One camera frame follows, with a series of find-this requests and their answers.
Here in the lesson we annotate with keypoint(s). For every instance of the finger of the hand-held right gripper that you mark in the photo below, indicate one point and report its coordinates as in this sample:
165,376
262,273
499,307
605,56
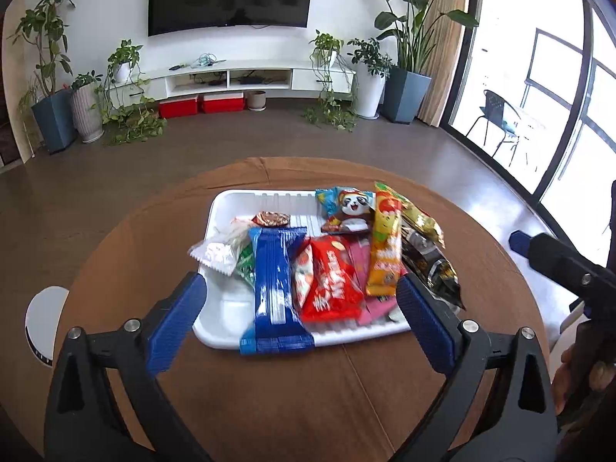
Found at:
519,243

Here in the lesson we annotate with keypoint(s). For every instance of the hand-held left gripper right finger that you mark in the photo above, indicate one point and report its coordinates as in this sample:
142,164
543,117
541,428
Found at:
426,322

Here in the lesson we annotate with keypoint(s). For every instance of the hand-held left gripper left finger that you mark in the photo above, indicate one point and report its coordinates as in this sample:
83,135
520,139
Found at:
175,327

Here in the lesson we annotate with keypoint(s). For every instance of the black snack packet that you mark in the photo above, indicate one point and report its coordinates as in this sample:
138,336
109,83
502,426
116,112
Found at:
430,264

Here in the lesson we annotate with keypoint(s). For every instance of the white plastic tray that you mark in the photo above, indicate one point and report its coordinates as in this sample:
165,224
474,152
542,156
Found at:
231,308

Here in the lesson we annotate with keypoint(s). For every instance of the white red-striped snack packet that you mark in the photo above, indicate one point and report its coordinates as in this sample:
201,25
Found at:
214,254

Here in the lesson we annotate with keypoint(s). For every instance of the orange snack packet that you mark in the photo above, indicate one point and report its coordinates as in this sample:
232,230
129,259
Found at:
385,245

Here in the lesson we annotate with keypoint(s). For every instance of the pink snack packet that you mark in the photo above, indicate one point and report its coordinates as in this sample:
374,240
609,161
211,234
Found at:
360,260

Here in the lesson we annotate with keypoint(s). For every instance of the green snack packet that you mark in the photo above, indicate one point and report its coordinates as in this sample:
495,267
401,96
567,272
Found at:
246,264

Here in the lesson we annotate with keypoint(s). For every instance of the gold snack packet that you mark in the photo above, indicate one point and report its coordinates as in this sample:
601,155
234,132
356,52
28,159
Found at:
423,224

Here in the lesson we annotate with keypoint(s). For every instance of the large red snack packet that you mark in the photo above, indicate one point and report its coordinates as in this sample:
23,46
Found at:
332,284

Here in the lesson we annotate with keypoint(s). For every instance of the red white patterned snack packet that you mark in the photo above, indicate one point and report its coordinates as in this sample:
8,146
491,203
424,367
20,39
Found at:
303,274

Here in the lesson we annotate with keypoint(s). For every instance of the light blue snack packet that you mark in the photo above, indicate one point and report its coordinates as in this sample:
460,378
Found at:
349,207

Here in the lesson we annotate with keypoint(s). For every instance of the person's right hand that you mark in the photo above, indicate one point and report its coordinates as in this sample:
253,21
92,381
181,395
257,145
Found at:
560,385

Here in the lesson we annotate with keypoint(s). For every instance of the white round stool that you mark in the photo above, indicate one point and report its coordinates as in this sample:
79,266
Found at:
45,317

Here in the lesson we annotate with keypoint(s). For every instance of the black outdoor chair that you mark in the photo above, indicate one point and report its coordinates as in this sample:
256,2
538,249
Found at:
498,106

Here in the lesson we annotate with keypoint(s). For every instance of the broad-leaf plant in blue planter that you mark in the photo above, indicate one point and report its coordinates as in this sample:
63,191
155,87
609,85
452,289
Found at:
406,98

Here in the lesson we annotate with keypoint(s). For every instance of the beige curtain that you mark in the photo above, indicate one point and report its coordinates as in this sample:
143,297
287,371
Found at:
445,67

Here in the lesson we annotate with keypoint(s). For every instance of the black framed glass window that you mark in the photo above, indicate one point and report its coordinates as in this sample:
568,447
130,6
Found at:
505,33

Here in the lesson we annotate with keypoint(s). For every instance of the bushy plant in white planter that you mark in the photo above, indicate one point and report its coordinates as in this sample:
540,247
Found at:
368,96

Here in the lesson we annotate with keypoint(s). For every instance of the plant in white ribbed pot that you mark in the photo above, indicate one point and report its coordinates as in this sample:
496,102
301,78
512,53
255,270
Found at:
87,115

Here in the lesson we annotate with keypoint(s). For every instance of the leafy tree in blue planter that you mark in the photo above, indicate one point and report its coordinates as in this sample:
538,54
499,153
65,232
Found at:
53,125

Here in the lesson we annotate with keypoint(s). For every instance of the small brown flower pot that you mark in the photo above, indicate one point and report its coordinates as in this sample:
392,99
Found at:
256,101

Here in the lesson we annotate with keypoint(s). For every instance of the white television cabinet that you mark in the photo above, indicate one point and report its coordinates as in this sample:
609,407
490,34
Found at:
183,86

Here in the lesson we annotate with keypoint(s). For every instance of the black set-top box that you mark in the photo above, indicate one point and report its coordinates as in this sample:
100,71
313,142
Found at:
250,80

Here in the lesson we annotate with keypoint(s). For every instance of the trailing plant in white pot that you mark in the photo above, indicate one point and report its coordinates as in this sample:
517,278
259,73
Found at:
122,70

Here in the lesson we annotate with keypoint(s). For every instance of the trailing plant on cabinet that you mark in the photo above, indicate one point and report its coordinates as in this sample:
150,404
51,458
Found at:
327,48

